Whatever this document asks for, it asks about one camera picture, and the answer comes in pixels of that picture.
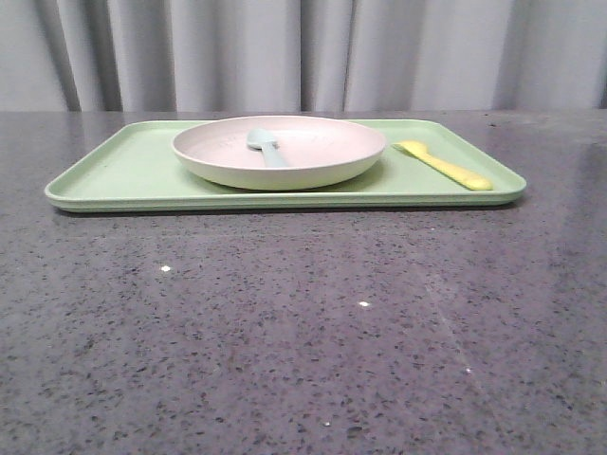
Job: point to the light green plastic tray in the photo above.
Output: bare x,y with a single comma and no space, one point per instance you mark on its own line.
136,170

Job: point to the light blue plastic spoon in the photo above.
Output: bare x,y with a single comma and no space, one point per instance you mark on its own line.
264,142

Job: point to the grey pleated curtain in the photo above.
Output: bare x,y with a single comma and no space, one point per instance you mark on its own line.
290,56

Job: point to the beige round plate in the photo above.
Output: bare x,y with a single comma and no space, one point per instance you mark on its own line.
319,152

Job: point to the yellow plastic fork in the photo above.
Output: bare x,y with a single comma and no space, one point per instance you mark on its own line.
462,176

